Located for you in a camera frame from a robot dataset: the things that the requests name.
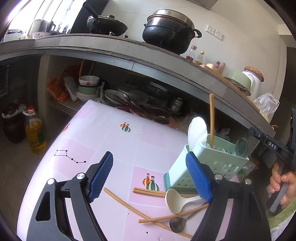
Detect wooden chopstick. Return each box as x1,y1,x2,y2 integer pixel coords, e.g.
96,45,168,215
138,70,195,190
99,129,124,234
138,204,209,223
209,93,215,148
132,188,197,198
104,187,193,240

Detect small metal spoon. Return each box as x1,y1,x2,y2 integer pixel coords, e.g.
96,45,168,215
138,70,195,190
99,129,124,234
169,210,199,233

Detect cream ladle spoon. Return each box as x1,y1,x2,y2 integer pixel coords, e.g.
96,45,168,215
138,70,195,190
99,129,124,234
165,188,202,214

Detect large metal spoon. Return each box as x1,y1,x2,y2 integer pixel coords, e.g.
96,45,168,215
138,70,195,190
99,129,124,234
235,138,248,158

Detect white rice paddle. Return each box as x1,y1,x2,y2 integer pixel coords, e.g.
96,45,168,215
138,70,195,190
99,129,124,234
188,116,208,151

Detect person's right hand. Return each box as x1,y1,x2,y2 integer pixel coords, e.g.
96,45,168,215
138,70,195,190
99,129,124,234
268,162,296,210

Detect clear plastic bag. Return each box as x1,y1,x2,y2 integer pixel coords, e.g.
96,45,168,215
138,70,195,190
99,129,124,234
253,93,280,122

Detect green plastic utensil holder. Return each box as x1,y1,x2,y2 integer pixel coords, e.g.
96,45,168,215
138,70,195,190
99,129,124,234
163,136,249,194

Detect pink patterned tablecloth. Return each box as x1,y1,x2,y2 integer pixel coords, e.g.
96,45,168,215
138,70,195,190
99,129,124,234
16,99,246,241

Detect cooking oil bottle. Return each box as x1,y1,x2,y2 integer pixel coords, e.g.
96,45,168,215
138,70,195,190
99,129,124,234
23,105,47,154

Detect white jar woven lid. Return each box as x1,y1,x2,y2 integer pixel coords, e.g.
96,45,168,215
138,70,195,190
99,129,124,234
242,66,264,101

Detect green enamel bowl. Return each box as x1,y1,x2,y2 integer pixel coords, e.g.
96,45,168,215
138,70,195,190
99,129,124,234
224,69,251,96

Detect dark jug on floor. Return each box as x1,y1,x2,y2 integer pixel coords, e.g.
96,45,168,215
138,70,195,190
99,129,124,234
1,102,26,144

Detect stacked bowls under counter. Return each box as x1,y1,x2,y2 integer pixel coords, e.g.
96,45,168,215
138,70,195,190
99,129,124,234
77,75,99,102

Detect orange snack bag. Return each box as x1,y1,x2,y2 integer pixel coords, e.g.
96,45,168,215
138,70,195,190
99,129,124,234
47,75,69,102

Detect wooden cutting board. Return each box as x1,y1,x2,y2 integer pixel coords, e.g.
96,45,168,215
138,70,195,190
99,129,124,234
199,64,260,113

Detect glass condiment bottle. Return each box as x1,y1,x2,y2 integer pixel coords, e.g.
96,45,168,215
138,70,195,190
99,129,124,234
194,51,204,65
186,45,197,62

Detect grey concrete counter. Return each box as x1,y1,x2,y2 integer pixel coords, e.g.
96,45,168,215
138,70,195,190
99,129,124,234
1,34,275,137

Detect large black stock pot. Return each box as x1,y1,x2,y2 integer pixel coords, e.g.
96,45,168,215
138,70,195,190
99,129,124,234
142,9,202,55

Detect black wok with lid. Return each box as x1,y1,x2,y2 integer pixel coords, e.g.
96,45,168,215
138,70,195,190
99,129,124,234
83,2,128,37

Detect white wall socket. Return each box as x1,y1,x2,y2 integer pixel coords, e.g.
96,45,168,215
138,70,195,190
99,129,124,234
206,25,224,41

